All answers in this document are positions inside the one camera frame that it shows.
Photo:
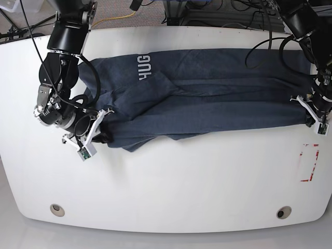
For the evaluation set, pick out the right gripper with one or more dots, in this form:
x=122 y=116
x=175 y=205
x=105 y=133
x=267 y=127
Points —
x=51 y=111

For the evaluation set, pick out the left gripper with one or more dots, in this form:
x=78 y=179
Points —
x=321 y=104

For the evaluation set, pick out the dark blue T-shirt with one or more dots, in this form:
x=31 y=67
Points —
x=184 y=93

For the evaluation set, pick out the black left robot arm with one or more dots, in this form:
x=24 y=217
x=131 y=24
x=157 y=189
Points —
x=314 y=36

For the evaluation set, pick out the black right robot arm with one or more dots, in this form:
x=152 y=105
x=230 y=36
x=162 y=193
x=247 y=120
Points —
x=59 y=73

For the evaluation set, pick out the red tape rectangle marking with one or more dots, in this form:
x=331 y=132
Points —
x=307 y=162

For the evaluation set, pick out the black box under table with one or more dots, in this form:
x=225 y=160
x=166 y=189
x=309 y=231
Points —
x=175 y=21

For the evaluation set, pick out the black tripod stand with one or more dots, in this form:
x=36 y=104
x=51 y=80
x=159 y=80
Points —
x=15 y=32

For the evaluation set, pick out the clear plastic storage box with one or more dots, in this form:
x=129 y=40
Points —
x=13 y=6

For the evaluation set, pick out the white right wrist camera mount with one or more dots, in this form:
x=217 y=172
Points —
x=88 y=135

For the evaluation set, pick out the left table cable grommet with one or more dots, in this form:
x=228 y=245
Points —
x=57 y=210

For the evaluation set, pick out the table cable grommet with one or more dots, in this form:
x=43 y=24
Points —
x=57 y=210
x=284 y=212

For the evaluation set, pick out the right table cable grommet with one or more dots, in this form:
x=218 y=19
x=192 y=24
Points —
x=284 y=212

